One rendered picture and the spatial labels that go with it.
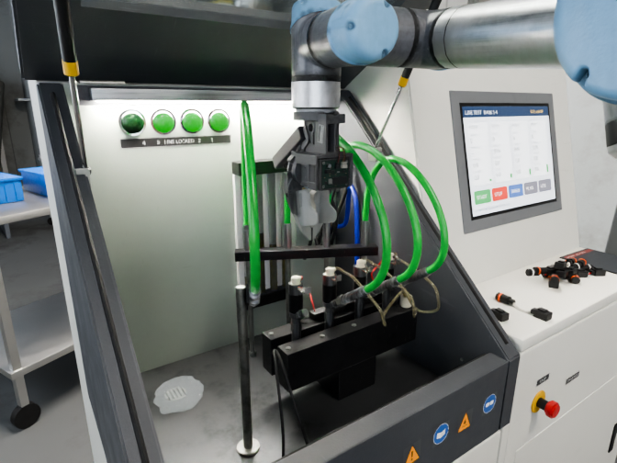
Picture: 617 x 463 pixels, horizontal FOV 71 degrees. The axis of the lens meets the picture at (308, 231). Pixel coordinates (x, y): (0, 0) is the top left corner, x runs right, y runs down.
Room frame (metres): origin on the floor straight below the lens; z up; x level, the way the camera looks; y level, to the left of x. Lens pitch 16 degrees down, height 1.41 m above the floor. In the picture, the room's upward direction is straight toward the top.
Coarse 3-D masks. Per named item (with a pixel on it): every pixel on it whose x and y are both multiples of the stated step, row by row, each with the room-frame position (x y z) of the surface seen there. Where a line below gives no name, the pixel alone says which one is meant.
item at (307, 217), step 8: (304, 192) 0.68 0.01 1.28; (304, 200) 0.68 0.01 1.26; (304, 208) 0.68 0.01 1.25; (312, 208) 0.67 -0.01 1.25; (296, 216) 0.69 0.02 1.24; (304, 216) 0.68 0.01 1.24; (312, 216) 0.66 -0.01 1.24; (304, 224) 0.69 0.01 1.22; (312, 224) 0.67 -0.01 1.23; (304, 232) 0.69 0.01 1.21
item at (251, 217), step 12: (240, 108) 0.79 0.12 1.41; (240, 120) 0.84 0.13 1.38; (252, 144) 0.61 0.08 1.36; (252, 156) 0.60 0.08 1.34; (252, 168) 0.58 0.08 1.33; (252, 180) 0.57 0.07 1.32; (252, 192) 0.56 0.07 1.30; (252, 204) 0.55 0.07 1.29; (252, 216) 0.55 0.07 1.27; (252, 228) 0.54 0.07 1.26; (252, 240) 0.54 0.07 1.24; (252, 252) 0.54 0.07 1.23; (252, 264) 0.54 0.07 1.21; (252, 276) 0.55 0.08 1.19; (252, 288) 0.57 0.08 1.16
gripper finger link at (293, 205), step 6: (288, 174) 0.68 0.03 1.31; (288, 180) 0.68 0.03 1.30; (294, 180) 0.68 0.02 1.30; (288, 186) 0.68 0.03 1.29; (294, 186) 0.68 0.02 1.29; (300, 186) 0.69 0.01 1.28; (288, 192) 0.68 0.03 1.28; (294, 192) 0.68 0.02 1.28; (288, 198) 0.68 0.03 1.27; (294, 198) 0.68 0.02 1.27; (288, 204) 0.69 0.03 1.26; (294, 204) 0.69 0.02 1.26; (294, 210) 0.69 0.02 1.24
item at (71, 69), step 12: (60, 0) 0.58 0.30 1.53; (60, 12) 0.59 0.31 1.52; (60, 24) 0.59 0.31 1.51; (72, 24) 0.60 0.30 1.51; (60, 36) 0.60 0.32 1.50; (72, 36) 0.60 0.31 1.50; (72, 48) 0.61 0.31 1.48; (72, 60) 0.61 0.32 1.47; (72, 72) 0.62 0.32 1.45; (72, 84) 0.63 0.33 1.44; (72, 96) 0.64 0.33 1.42; (84, 156) 0.67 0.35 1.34; (84, 168) 0.68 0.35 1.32
